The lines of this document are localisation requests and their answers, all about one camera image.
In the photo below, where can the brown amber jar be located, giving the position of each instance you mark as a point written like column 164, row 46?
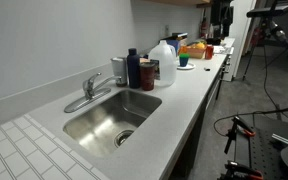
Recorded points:
column 147, row 76

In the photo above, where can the stainless steel sink basin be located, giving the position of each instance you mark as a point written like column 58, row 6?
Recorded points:
column 130, row 103

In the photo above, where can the navy blue water bottle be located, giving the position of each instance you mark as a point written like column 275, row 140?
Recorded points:
column 133, row 70

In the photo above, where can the translucent plastic gallon jug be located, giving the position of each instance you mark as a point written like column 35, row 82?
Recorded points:
column 164, row 63

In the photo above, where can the silver insulated tumbler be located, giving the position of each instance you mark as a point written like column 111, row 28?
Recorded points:
column 119, row 68

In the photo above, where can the blue cup with green rim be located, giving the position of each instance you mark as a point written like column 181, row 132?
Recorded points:
column 184, row 60

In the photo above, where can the round sink drain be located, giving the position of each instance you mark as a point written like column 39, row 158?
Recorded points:
column 123, row 137

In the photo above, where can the white plate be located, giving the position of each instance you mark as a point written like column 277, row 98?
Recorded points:
column 190, row 66

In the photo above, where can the blue container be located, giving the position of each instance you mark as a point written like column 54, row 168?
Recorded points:
column 174, row 45

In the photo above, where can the small orange object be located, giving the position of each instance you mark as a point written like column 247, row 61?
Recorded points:
column 183, row 50

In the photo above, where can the small black object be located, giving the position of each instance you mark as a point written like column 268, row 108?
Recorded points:
column 207, row 69

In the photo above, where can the yellow fruit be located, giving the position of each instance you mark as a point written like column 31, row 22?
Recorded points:
column 200, row 45

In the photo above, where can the counter base cabinet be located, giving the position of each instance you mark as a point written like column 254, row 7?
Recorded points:
column 192, row 146

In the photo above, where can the red can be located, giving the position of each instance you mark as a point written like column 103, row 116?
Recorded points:
column 209, row 52

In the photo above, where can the black countertop item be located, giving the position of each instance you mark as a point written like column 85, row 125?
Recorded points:
column 213, row 41

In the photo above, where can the red fire extinguisher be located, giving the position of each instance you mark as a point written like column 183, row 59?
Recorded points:
column 203, row 28

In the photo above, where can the white papers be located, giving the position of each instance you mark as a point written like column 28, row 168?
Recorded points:
column 222, row 50

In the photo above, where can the black orange clamp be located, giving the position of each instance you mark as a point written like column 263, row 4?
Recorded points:
column 232, row 133
column 240, row 168

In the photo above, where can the black perforated board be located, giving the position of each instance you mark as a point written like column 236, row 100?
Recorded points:
column 264, row 156

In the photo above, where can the white tile pattern mat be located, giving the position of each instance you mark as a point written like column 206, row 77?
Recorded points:
column 17, row 150

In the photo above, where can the black tripod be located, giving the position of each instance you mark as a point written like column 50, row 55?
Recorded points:
column 275, row 30

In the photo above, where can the silver metal bar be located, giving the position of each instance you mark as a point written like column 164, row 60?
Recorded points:
column 282, row 139

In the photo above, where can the wall power outlet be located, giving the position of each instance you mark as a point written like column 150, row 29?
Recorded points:
column 166, row 30

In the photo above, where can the wooden wall cabinet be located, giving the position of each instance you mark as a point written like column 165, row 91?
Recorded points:
column 184, row 1

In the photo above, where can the black stereo camera on tripod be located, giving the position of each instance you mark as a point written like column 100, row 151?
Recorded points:
column 267, row 11

